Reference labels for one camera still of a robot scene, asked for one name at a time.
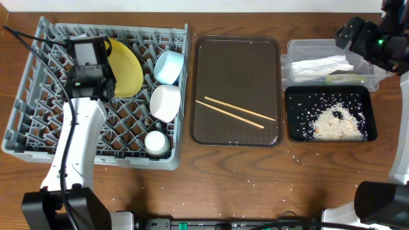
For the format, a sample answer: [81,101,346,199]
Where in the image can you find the yellow round plate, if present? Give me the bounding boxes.
[108,38,144,98]

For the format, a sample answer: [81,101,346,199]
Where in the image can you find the right black cable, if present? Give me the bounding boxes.
[249,210,378,230]

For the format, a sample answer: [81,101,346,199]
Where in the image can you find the black rectangular tray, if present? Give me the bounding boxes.
[285,86,378,142]

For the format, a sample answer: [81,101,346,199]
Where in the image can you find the light blue bowl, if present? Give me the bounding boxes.
[154,50,184,85]

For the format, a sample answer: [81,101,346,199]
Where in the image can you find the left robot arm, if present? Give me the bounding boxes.
[22,36,135,229]

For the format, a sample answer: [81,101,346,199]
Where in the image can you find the green snack wrapper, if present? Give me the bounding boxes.
[325,74,365,85]

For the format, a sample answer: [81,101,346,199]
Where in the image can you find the dark brown serving tray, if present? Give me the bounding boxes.
[190,35,284,147]

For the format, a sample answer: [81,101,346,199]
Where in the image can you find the grey plastic dish rack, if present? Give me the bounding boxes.
[2,17,190,171]

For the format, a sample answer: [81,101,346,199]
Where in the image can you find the left black cable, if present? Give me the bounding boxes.
[2,25,112,230]

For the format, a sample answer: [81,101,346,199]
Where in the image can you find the white round bowl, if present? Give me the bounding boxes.
[150,85,181,123]

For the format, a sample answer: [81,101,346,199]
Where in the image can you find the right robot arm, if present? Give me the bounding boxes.
[317,1,408,229]

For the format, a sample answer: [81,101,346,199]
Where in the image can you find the white plastic cup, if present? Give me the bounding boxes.
[144,130,170,157]

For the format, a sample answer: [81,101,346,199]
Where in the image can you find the black cable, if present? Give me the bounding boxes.
[249,210,378,230]
[2,25,112,230]

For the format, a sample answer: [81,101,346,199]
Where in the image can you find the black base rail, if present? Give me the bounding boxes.
[134,217,307,230]

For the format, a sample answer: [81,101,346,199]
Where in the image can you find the pile of rice waste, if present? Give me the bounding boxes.
[289,92,368,142]

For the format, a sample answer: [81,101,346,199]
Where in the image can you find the clear plastic bin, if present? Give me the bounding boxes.
[281,39,393,91]

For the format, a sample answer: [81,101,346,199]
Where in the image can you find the white paper napkin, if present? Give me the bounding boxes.
[291,56,354,76]

